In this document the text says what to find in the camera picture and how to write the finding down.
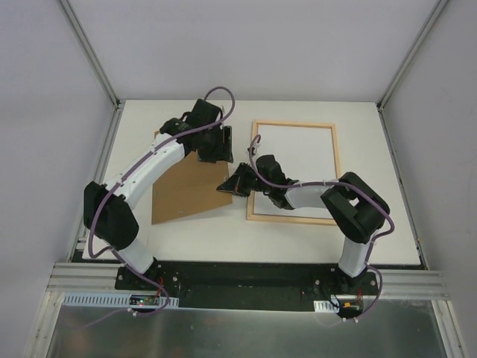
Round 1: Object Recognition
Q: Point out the left aluminium corner post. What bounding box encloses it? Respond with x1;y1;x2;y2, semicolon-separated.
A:
57;0;121;109

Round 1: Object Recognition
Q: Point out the left white cable duct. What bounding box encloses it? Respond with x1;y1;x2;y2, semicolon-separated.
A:
63;292;179;310

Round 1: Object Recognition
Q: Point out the white cable duct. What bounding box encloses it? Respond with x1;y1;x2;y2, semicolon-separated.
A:
63;292;179;310
313;301;340;314

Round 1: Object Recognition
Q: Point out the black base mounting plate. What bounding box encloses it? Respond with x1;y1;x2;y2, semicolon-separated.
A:
115;261;378;312

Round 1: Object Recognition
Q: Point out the aluminium front rail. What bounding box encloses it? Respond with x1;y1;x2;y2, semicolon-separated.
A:
46;260;126;294

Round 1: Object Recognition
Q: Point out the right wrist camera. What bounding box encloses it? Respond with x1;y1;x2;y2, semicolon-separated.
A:
247;145;258;157

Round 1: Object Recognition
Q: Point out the aluminium corner post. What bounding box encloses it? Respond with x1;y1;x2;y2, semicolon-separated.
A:
376;0;451;113
57;0;121;109

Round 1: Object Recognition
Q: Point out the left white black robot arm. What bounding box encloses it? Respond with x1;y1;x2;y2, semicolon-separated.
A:
83;98;232;290

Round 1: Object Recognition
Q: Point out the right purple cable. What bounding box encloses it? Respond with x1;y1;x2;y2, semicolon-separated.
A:
248;135;396;327

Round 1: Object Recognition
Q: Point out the right white cable duct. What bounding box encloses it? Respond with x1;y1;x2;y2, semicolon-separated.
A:
313;301;340;314

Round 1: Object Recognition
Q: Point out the brown backing board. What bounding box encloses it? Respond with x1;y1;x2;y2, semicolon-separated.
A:
151;152;233;224

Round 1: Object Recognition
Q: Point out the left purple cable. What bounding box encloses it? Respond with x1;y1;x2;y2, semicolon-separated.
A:
61;87;236;329

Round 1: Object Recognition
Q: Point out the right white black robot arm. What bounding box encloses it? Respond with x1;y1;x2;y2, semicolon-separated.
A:
216;154;395;295

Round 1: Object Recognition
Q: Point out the light wooden picture frame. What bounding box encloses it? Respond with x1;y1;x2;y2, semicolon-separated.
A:
246;119;343;227

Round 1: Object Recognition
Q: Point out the landscape photo print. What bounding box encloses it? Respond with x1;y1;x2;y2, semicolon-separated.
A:
253;125;338;219

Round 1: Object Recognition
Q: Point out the right aluminium corner post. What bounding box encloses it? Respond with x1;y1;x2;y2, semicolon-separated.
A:
376;0;451;113

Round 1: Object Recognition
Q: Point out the purple cable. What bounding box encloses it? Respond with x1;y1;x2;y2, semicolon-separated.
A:
248;135;396;327
61;87;236;329

